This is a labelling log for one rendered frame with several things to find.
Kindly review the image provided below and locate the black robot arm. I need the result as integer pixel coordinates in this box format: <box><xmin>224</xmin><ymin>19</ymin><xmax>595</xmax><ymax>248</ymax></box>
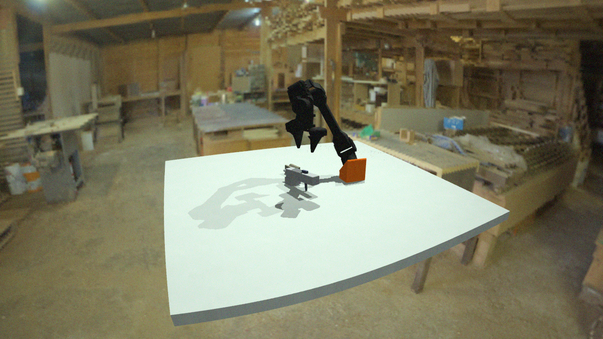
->
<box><xmin>285</xmin><ymin>79</ymin><xmax>357</xmax><ymax>165</ymax></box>

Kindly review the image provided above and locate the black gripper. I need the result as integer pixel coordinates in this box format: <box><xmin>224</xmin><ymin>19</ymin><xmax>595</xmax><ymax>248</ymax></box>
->
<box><xmin>292</xmin><ymin>112</ymin><xmax>327</xmax><ymax>153</ymax></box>

